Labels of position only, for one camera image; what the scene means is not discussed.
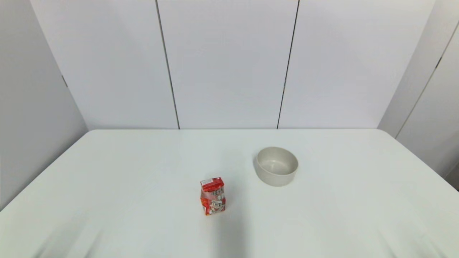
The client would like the red milk carton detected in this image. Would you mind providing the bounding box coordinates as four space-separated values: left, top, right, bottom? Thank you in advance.
200 177 226 216

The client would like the beige ceramic bowl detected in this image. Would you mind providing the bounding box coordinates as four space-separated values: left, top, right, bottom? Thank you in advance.
255 147 299 187

